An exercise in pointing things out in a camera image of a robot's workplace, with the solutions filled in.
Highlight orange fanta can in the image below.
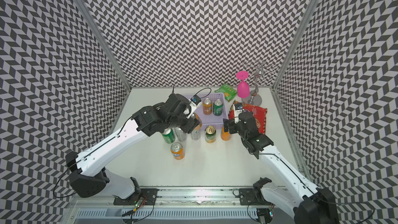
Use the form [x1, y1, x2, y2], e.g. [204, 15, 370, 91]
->
[221, 127, 231, 141]
[171, 143, 185, 160]

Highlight lavender plastic basket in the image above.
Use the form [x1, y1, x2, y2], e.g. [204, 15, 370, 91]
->
[194, 92, 228, 131]

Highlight green can gold top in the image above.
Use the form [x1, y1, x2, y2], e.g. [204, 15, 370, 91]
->
[205, 125, 217, 143]

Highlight green can back row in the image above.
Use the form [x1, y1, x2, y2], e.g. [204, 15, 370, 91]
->
[213, 99, 223, 116]

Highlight green soda can silver top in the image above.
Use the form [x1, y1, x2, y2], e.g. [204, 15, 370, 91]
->
[162, 128, 176, 144]

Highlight white monster can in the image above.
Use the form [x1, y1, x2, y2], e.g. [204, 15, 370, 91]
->
[175, 127, 187, 142]
[191, 128, 201, 140]

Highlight orange soda can back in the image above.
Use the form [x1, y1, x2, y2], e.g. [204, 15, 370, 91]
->
[203, 97, 212, 115]

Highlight orange schweppes can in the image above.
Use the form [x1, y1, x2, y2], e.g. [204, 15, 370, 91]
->
[194, 113, 202, 131]

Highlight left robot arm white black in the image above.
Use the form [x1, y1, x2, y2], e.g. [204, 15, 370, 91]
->
[65, 93, 202, 200]

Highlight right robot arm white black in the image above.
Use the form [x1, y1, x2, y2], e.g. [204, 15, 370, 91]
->
[223, 112, 340, 224]

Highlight red candy bag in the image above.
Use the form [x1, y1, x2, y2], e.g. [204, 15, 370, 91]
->
[242, 103, 267, 134]

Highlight green snack packet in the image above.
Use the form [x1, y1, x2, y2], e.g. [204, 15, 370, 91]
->
[215, 84, 237, 102]

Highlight pink wine glass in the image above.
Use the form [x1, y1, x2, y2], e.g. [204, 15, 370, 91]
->
[236, 71, 250, 98]

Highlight chrome glass holder stand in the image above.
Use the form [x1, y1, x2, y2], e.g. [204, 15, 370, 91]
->
[242, 60, 279, 106]

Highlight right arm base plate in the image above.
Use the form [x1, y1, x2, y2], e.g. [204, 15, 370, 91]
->
[238, 188, 272, 206]

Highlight aluminium mounting rail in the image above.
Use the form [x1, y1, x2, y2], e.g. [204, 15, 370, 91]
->
[61, 187, 294, 224]

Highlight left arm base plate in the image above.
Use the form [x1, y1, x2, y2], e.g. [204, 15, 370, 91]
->
[114, 188, 159, 206]

